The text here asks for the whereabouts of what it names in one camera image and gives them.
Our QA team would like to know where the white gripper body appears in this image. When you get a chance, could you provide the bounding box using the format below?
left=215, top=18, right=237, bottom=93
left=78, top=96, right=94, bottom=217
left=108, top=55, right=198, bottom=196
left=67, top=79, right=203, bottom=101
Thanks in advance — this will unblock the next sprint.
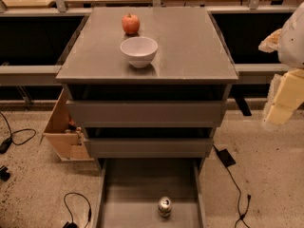
left=258, top=28, right=281, bottom=53

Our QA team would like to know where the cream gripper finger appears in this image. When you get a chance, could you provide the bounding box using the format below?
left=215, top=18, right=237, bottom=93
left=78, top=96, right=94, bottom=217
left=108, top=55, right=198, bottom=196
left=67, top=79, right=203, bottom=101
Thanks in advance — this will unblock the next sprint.
left=265, top=69, right=304, bottom=125
left=263, top=74, right=282, bottom=116

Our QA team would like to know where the silver green soda can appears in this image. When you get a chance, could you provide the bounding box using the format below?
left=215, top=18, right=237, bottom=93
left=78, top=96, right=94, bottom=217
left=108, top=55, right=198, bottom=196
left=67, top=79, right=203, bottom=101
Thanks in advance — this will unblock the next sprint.
left=158, top=197, right=172, bottom=218

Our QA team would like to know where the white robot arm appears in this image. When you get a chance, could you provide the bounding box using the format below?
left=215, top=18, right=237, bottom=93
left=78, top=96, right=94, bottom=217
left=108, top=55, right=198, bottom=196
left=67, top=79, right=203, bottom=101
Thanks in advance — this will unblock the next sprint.
left=258, top=3, right=304, bottom=129

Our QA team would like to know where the grey drawer cabinet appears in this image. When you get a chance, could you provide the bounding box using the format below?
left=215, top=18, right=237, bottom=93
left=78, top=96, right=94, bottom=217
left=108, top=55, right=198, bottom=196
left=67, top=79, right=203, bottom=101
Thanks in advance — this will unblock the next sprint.
left=55, top=6, right=239, bottom=168

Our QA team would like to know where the open bottom drawer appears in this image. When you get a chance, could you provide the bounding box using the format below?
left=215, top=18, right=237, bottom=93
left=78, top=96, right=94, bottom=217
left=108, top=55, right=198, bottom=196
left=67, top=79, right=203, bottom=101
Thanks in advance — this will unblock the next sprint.
left=93, top=159, right=207, bottom=228

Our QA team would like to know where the grey middle drawer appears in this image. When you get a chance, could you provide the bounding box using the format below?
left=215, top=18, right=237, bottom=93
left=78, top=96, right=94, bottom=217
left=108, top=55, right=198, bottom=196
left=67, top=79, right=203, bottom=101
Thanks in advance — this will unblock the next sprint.
left=85, top=127, right=213, bottom=158

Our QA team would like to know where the grey drawer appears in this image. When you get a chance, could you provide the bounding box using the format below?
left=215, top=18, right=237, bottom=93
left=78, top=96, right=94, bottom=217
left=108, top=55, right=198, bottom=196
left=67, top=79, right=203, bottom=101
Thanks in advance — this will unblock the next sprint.
left=66, top=100, right=226, bottom=127
left=85, top=127, right=213, bottom=158

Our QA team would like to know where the grey top drawer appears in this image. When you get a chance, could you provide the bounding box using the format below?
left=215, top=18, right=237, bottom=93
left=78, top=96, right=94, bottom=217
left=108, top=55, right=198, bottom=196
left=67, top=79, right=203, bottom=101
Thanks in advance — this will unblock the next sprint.
left=66, top=100, right=226, bottom=127

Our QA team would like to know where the black power adapter right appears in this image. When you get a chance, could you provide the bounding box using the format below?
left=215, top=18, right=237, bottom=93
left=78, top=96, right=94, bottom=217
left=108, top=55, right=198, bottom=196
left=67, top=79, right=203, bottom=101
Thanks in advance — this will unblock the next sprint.
left=217, top=149, right=236, bottom=167

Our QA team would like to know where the white ceramic bowl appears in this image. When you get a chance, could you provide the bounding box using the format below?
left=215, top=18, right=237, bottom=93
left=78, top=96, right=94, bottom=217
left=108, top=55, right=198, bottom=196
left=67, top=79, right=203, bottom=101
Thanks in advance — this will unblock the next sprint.
left=120, top=37, right=159, bottom=68

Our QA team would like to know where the red apple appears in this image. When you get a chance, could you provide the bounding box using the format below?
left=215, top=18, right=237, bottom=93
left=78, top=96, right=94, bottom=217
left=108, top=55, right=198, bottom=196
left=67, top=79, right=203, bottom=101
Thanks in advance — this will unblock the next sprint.
left=122, top=13, right=140, bottom=35

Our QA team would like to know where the cardboard box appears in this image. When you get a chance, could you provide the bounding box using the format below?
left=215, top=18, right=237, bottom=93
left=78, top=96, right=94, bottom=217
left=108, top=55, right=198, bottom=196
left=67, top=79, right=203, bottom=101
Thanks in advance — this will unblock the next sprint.
left=43, top=90, right=91, bottom=161

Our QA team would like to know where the black object floor left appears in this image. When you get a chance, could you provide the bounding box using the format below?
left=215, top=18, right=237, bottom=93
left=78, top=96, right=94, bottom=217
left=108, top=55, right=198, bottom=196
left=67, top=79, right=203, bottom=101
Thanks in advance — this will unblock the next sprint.
left=0, top=165, right=10, bottom=181

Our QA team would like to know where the black cable right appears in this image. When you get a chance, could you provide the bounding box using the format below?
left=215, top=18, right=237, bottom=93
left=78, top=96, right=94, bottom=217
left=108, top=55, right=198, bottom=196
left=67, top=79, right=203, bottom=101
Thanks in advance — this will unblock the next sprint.
left=225, top=166, right=253, bottom=228

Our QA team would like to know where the black looped cable bottom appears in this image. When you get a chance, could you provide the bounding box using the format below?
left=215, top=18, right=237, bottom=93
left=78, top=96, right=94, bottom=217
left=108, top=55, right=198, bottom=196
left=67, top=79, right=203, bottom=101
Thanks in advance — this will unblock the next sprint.
left=62, top=192, right=93, bottom=228

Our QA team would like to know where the black cable left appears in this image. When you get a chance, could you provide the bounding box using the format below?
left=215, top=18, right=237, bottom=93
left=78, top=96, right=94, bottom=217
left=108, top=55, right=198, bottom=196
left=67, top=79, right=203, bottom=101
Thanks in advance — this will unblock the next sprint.
left=0, top=111, right=37, bottom=154

